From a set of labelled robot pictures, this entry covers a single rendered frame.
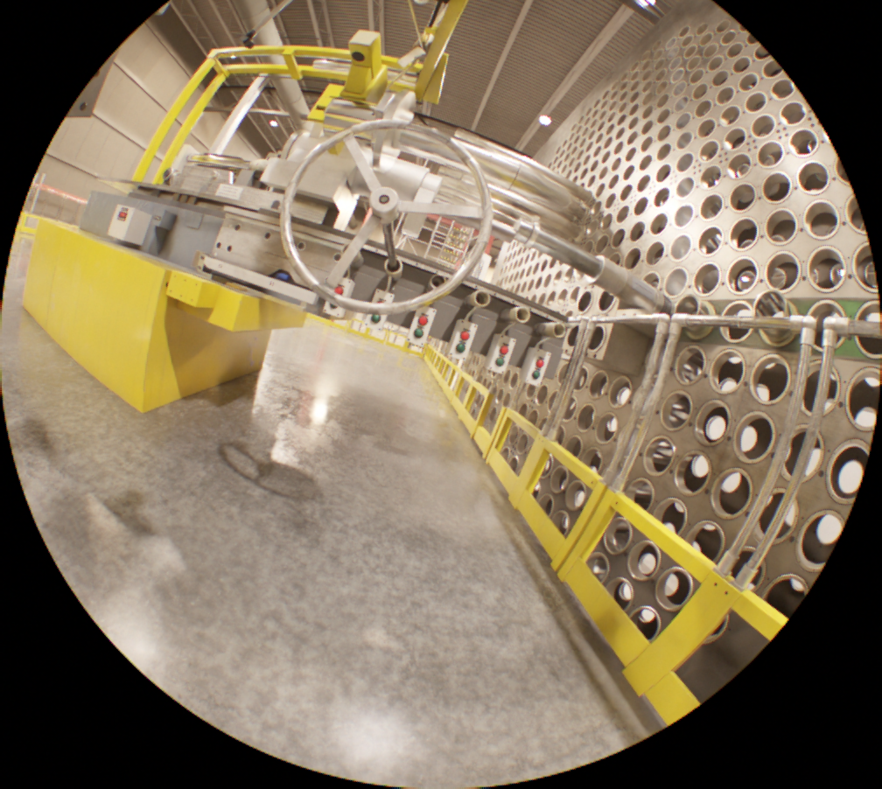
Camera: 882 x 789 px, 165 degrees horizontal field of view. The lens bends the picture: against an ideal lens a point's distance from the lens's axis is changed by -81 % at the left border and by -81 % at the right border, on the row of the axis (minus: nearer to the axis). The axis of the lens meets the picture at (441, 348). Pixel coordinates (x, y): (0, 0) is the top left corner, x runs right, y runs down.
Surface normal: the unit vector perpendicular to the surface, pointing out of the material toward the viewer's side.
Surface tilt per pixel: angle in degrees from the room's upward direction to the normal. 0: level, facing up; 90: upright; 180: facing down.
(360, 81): 134
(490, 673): 0
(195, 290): 90
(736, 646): 90
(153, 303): 90
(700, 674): 90
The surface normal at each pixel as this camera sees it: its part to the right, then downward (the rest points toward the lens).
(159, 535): 0.33, -0.94
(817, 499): -0.93, -0.32
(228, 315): 0.13, 0.08
